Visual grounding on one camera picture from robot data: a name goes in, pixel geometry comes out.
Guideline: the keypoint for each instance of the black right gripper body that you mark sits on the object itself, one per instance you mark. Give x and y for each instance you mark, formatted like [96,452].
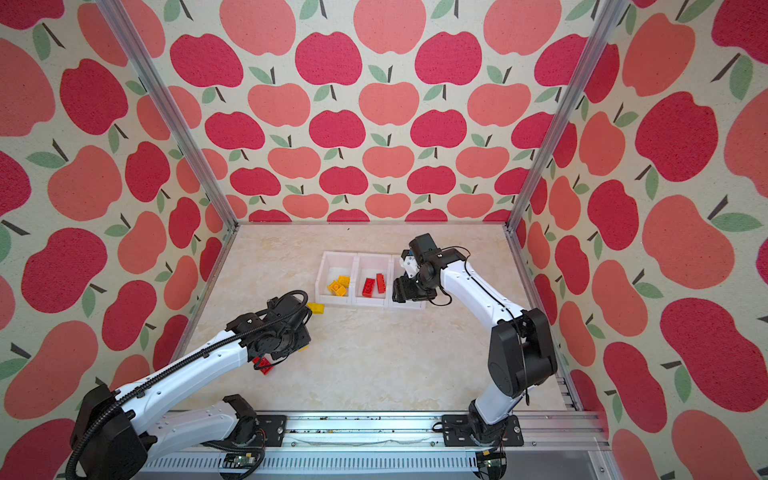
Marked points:
[412,288]

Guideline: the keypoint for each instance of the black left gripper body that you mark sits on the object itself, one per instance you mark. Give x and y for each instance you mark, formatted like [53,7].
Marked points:
[293,340]

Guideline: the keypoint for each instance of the white bin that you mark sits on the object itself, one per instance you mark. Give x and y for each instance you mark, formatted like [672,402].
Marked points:
[367,265]
[334,264]
[395,271]

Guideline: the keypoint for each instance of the red long brick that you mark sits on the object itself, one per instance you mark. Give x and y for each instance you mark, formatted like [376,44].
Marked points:
[380,283]

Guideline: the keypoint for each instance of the yellow round printed brick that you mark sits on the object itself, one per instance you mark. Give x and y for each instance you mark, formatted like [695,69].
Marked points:
[337,289]

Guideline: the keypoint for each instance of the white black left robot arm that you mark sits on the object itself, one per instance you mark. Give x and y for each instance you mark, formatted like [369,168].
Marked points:
[118,431]

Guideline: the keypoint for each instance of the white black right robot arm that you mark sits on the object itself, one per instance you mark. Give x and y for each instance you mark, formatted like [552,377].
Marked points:
[521,352]

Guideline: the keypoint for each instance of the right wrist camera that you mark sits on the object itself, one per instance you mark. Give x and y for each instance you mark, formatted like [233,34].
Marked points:
[423,249]

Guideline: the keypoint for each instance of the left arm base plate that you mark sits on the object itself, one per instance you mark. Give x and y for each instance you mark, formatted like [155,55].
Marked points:
[270,430]

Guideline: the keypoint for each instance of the aluminium front rail frame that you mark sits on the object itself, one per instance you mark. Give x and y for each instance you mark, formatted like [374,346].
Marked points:
[558,445]

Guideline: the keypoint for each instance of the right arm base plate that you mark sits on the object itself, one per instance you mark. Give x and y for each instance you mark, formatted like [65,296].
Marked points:
[472,431]

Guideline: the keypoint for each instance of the right aluminium corner post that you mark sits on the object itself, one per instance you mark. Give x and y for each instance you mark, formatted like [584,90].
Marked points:
[605,24]

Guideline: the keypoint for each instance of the aluminium corner post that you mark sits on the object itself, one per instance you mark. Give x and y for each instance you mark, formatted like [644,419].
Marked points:
[130,40]
[605,24]

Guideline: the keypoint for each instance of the left aluminium corner post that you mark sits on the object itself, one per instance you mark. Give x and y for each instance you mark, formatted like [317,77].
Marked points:
[130,40]

